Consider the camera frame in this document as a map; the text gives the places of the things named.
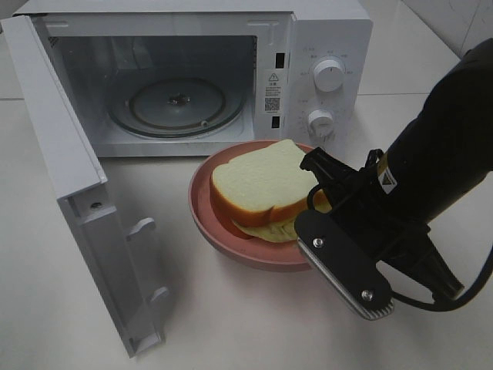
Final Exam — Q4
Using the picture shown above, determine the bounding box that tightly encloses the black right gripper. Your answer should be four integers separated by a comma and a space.
300, 148, 463, 301

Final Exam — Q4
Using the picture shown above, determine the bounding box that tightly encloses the pink round plate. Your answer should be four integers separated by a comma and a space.
188, 140, 311, 272

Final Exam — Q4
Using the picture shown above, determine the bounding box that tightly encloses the white bread sandwich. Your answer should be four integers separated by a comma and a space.
210, 140, 318, 243

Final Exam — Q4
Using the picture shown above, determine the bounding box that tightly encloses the white microwave door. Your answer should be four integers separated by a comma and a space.
2, 15, 169, 357

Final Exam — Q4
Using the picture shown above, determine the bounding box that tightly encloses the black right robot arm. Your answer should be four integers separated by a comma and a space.
295, 39, 492, 311

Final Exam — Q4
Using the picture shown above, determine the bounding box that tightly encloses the lower white round knob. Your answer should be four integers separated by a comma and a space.
307, 109, 334, 137

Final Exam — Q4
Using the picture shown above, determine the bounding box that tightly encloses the white round knob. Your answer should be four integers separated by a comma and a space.
307, 109, 334, 137
313, 57, 345, 93

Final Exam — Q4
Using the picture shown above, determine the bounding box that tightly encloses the upper white round knob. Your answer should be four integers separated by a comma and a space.
313, 57, 345, 93

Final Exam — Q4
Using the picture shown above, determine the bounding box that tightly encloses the white warning label sticker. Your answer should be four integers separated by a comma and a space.
262, 69, 284, 114

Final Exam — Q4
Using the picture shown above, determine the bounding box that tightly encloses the white microwave oven body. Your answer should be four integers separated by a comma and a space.
12, 1, 372, 159

